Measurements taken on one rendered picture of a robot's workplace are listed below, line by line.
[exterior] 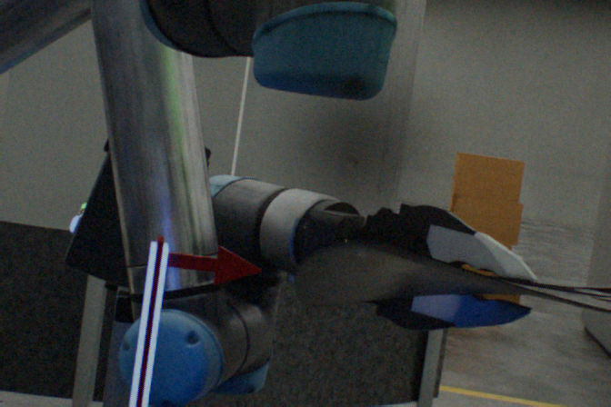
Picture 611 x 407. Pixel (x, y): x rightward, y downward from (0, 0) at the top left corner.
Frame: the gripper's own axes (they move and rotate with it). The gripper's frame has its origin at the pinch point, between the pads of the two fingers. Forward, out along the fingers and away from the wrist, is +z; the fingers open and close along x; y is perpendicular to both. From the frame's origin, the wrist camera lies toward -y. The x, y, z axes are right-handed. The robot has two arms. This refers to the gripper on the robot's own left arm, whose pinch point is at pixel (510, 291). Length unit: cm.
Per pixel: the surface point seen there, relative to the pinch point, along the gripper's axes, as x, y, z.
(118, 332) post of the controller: 16, 7, -52
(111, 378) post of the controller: 21, 8, -52
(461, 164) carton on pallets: -61, 644, -468
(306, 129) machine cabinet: -48, 412, -430
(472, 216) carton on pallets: -19, 659, -456
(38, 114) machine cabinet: -18, 301, -575
